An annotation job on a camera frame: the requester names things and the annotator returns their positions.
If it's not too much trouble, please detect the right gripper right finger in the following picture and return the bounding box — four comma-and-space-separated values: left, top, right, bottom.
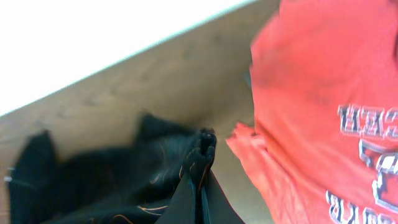
200, 171, 244, 224

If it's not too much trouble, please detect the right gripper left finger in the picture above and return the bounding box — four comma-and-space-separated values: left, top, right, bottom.
155, 174, 196, 224

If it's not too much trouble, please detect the black orange-patterned jersey shirt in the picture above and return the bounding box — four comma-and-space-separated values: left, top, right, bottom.
5, 114, 217, 223

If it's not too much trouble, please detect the red printed t-shirt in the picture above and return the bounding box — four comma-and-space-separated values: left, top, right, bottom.
227, 0, 397, 224

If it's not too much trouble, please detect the dark garment under red shirt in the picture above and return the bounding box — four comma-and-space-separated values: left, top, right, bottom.
243, 72, 252, 88

